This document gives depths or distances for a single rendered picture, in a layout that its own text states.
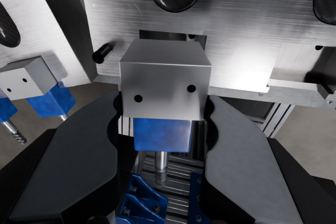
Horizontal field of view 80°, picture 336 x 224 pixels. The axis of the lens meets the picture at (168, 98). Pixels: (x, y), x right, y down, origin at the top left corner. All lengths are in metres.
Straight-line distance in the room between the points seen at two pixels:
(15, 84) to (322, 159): 1.78
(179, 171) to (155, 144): 0.41
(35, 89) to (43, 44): 0.05
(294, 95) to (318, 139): 1.34
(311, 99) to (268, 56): 0.17
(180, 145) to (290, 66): 0.13
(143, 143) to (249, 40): 0.11
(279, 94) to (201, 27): 0.18
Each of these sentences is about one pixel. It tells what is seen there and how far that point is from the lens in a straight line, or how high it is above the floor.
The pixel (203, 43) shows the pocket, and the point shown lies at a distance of 0.19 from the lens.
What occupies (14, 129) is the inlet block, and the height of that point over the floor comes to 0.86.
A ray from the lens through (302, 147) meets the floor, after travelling 1.69.
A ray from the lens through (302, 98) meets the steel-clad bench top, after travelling 0.33.
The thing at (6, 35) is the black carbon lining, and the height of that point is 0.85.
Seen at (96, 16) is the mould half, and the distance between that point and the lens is 0.18.
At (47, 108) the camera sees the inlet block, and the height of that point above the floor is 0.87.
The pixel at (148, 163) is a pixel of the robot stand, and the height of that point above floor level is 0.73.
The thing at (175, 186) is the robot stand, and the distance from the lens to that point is 0.54.
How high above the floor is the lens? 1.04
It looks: 53 degrees down
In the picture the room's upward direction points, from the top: 165 degrees counter-clockwise
